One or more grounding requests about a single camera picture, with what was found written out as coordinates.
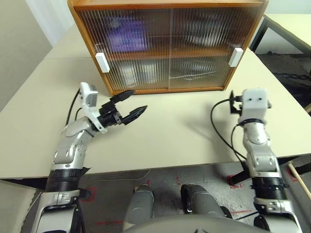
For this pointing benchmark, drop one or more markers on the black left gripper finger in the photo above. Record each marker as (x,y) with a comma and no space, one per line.
(134,115)
(121,97)

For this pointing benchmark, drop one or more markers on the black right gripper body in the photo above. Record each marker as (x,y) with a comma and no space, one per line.
(234,106)

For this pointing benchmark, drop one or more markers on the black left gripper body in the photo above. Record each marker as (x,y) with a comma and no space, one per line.
(109,115)

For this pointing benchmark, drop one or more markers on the white bottle with blue label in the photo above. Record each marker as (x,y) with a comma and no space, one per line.
(128,72)
(147,71)

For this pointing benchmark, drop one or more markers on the purple tissue pack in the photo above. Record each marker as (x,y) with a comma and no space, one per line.
(126,36)

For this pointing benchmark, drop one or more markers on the ribbed glass sliding door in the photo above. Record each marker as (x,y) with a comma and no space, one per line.
(230,29)
(160,36)

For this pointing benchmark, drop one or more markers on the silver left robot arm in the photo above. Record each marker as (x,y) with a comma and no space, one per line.
(70,145)

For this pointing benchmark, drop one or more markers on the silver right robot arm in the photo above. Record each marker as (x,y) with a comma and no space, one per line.
(262,157)

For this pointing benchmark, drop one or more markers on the wooden cabinet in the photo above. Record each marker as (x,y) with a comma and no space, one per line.
(170,91)

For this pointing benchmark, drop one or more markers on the grey rounded left robot leg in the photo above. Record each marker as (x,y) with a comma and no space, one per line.
(139,206)

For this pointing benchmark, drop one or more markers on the grey rounded robot leg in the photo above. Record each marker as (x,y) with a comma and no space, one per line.
(139,206)
(201,201)

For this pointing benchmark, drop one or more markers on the beige table with black legs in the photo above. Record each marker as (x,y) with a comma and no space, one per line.
(286,26)

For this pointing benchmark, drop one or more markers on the wooden stick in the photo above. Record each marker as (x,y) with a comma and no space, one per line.
(300,180)

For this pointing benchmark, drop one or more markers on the grey rounded right robot leg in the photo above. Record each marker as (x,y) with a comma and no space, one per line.
(201,201)

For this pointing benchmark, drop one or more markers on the grey robot torso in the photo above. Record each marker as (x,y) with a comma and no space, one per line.
(194,225)

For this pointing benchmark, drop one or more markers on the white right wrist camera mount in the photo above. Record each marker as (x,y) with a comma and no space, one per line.
(255,106)

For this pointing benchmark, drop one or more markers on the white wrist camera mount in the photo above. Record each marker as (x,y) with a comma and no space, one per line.
(255,106)
(83,88)

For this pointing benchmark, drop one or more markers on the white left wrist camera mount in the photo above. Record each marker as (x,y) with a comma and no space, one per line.
(83,88)

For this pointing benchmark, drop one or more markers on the black table leg frame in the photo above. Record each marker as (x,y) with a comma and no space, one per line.
(236,179)

